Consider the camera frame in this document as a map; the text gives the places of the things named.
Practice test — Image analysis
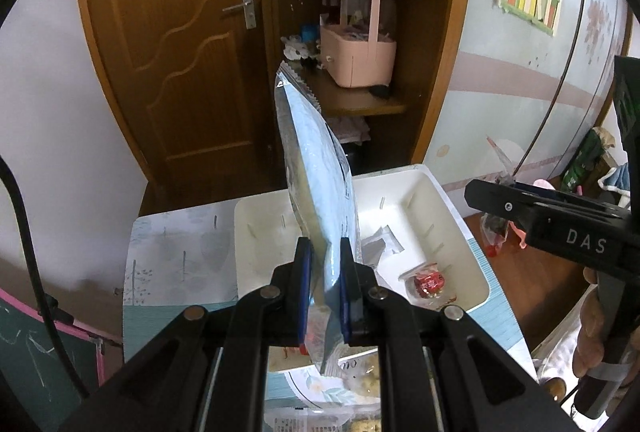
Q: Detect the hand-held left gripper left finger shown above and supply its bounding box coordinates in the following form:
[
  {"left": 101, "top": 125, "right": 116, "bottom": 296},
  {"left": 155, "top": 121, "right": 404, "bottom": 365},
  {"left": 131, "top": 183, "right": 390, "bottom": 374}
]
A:
[{"left": 57, "top": 237, "right": 316, "bottom": 432}]

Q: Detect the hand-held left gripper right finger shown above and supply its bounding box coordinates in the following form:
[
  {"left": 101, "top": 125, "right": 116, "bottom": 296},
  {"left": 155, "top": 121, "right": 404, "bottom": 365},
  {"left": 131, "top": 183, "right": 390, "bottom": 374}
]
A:
[{"left": 339, "top": 237, "right": 576, "bottom": 432}]

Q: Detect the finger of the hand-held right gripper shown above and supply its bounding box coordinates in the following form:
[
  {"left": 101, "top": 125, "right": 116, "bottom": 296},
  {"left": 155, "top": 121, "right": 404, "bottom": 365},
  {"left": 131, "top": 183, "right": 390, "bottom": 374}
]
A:
[
  {"left": 464, "top": 179, "right": 537, "bottom": 244},
  {"left": 514, "top": 181, "right": 622, "bottom": 215}
]

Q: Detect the dark red snack packet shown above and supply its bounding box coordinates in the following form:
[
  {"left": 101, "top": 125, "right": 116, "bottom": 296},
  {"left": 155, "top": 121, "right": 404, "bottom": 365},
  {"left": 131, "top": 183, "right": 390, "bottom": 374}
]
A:
[{"left": 479, "top": 136, "right": 523, "bottom": 259}]

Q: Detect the grey snack packet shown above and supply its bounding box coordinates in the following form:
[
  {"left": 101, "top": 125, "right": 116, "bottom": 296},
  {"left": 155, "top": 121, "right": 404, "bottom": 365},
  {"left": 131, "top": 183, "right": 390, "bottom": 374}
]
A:
[{"left": 357, "top": 224, "right": 405, "bottom": 270}]

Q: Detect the white plastic bin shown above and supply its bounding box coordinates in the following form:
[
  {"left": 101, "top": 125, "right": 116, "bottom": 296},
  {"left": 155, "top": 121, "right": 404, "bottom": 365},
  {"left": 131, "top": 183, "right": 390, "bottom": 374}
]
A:
[{"left": 234, "top": 164, "right": 490, "bottom": 310}]

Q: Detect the red and white snack packet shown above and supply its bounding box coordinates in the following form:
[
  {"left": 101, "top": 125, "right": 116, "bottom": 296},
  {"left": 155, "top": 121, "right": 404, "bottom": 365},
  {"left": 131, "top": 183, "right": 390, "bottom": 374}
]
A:
[{"left": 400, "top": 262, "right": 458, "bottom": 308}]

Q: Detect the pale blue snack packet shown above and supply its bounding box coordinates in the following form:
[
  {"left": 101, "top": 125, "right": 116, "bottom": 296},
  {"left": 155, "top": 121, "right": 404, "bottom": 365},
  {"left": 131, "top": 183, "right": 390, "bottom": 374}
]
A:
[{"left": 274, "top": 61, "right": 362, "bottom": 375}]

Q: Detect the person's right hand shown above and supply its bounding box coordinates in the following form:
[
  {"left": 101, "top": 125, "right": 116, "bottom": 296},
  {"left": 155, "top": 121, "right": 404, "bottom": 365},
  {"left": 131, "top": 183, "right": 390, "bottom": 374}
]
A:
[{"left": 574, "top": 263, "right": 606, "bottom": 373}]

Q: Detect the pink plastic stool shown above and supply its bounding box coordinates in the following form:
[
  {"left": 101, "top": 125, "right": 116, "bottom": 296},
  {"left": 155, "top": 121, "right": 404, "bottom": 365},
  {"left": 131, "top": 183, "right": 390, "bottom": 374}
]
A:
[{"left": 510, "top": 177, "right": 558, "bottom": 250}]

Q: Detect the green patterned item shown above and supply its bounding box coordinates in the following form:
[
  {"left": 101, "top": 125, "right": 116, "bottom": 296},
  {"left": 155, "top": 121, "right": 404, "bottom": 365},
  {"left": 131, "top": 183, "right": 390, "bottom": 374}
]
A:
[{"left": 562, "top": 127, "right": 608, "bottom": 198}]

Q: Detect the yellow chips packet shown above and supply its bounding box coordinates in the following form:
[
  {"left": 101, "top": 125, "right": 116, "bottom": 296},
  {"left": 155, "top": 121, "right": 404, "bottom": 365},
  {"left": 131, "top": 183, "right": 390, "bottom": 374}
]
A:
[{"left": 340, "top": 354, "right": 383, "bottom": 400}]

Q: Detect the floral sliding wardrobe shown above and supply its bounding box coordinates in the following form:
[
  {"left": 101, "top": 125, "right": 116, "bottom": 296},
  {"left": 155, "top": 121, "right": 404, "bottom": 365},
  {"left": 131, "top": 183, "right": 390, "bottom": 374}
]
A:
[{"left": 425, "top": 0, "right": 636, "bottom": 213}]

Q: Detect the white patterned bedding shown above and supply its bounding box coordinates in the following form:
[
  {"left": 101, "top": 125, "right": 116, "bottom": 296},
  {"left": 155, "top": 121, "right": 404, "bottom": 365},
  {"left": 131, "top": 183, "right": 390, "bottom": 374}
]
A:
[{"left": 532, "top": 312, "right": 581, "bottom": 408}]

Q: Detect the floral tablecloth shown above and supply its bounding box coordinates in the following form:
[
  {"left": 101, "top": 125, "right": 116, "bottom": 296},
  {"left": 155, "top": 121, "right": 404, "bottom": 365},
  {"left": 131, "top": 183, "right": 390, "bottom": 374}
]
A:
[{"left": 122, "top": 207, "right": 241, "bottom": 309}]

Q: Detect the teal striped table runner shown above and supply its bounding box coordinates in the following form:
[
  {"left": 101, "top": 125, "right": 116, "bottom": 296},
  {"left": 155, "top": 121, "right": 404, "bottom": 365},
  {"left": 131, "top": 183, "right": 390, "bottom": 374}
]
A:
[{"left": 122, "top": 232, "right": 540, "bottom": 418}]

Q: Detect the folded pale cloth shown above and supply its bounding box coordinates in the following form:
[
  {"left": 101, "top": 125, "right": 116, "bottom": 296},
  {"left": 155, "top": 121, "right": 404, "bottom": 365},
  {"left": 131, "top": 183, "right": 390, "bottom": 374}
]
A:
[{"left": 330, "top": 116, "right": 371, "bottom": 145}]

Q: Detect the wooden corner shelf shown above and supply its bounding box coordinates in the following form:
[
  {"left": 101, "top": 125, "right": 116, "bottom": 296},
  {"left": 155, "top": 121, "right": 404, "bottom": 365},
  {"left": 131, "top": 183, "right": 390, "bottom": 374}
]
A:
[{"left": 270, "top": 0, "right": 476, "bottom": 173}]

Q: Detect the small plush toy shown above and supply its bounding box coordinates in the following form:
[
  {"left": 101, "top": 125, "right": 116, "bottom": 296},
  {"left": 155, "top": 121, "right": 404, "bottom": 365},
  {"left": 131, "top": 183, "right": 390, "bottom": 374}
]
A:
[{"left": 282, "top": 34, "right": 321, "bottom": 68}]

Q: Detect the black clamp knob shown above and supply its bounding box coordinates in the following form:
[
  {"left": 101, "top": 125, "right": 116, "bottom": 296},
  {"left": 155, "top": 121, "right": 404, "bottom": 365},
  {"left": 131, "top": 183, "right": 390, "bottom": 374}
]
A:
[{"left": 44, "top": 294, "right": 75, "bottom": 327}]

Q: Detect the wooden door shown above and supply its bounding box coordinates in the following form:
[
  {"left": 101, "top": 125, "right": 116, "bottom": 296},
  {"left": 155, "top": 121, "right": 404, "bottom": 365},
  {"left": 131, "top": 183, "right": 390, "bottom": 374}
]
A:
[{"left": 75, "top": 0, "right": 273, "bottom": 203}]

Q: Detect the pink basket with handle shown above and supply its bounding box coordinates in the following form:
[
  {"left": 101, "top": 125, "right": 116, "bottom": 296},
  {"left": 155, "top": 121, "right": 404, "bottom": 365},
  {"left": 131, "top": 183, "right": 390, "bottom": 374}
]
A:
[{"left": 320, "top": 0, "right": 398, "bottom": 89}]

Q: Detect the green chalkboard with pink frame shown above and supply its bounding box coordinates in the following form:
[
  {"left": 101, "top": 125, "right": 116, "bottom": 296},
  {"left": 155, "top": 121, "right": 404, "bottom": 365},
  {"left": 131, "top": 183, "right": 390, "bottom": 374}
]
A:
[{"left": 0, "top": 289, "right": 106, "bottom": 432}]

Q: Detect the metal door handle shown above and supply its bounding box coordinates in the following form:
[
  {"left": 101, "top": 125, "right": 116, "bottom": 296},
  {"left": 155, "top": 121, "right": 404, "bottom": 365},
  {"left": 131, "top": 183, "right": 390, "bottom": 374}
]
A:
[{"left": 222, "top": 0, "right": 257, "bottom": 30}]

